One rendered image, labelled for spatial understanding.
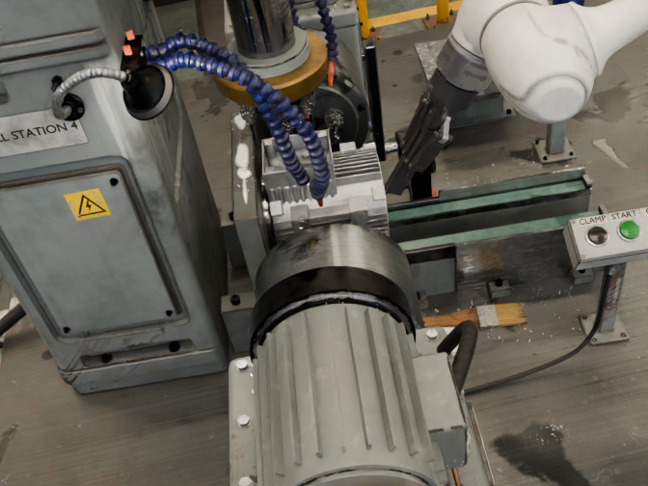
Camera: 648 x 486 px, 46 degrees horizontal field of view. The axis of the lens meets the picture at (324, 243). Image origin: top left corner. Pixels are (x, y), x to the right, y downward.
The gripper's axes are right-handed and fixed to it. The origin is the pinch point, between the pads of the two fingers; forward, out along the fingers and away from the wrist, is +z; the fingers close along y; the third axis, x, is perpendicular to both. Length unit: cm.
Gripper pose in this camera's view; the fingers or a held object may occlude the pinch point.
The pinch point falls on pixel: (400, 175)
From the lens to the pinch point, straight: 131.1
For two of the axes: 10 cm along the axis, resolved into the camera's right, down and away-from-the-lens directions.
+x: 9.2, 2.1, 3.3
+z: -3.8, 6.9, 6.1
